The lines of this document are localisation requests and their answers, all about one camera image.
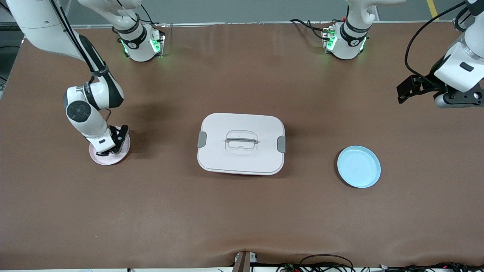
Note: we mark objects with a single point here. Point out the small white mount device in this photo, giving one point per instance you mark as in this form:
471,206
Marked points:
254,258

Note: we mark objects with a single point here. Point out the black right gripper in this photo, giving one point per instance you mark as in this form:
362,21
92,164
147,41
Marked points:
118,138

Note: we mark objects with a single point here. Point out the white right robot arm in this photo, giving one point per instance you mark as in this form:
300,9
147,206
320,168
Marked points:
38,22

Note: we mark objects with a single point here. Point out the blue round plate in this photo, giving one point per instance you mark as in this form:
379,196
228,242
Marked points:
359,168

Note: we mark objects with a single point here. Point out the brown table mat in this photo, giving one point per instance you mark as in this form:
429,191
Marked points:
242,219

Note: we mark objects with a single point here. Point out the silver table edge rail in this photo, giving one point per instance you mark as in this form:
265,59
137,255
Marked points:
245,23

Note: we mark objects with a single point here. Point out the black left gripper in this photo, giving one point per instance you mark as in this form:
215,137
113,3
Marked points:
426,84

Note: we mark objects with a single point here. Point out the white lidded storage box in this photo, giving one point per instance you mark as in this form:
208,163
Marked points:
242,158

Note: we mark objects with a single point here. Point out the pink round plate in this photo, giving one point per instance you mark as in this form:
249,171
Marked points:
113,160

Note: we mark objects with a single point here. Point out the brown camera mount post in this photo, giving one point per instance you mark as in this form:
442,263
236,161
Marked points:
242,264

